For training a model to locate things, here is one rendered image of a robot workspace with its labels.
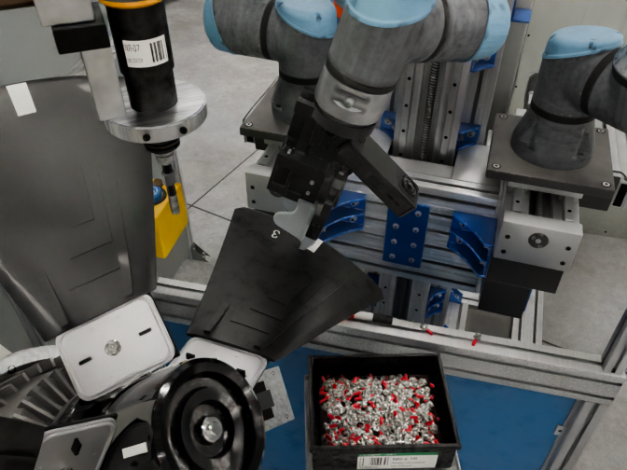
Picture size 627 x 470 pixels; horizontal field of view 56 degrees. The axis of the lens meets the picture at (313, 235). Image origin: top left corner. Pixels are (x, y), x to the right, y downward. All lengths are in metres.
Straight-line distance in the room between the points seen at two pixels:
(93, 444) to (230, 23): 0.89
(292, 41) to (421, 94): 0.31
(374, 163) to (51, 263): 0.33
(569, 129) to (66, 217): 0.87
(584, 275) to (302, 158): 2.04
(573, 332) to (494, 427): 1.14
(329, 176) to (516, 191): 0.59
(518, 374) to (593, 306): 1.41
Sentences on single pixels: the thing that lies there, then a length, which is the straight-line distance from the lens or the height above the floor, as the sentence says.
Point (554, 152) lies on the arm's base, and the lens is 1.16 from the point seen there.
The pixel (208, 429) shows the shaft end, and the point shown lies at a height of 1.23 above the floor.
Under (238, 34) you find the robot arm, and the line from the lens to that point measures 1.21.
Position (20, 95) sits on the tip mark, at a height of 1.40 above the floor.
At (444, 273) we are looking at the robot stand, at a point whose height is 0.72.
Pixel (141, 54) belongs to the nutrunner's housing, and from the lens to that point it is 0.39.
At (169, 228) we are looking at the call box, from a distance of 1.01.
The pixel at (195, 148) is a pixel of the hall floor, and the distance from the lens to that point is 3.14.
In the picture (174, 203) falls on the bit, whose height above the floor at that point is 1.38.
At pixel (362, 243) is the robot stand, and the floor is 0.76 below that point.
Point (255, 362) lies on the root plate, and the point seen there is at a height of 1.17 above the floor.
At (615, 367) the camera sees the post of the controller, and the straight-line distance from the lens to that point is 1.10.
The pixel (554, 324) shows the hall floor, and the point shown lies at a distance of 2.35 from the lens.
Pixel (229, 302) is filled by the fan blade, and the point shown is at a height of 1.17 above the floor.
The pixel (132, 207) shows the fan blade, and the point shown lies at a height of 1.32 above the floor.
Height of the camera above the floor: 1.66
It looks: 41 degrees down
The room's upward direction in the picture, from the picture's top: straight up
